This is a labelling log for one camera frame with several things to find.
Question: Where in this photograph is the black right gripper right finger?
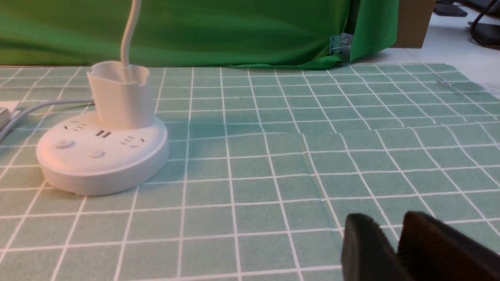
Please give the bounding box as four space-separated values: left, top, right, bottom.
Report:
397 211 500 281

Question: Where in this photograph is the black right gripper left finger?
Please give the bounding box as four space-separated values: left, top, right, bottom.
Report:
341 213 414 281

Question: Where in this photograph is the white desk lamp base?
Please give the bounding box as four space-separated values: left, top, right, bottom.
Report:
36 0 169 196

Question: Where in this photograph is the green checkered tablecloth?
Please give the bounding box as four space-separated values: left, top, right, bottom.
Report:
0 64 500 281

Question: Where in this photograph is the metal binder clip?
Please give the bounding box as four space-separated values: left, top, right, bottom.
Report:
329 33 354 55

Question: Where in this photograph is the brown cardboard box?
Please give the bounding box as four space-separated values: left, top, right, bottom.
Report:
392 0 436 49

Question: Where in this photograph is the green fabric backdrop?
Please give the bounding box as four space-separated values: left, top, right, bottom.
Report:
0 0 399 70

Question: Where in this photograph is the black cable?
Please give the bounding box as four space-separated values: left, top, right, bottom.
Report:
468 0 500 50

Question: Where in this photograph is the white lamp power cable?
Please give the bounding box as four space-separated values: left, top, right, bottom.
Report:
0 99 95 142

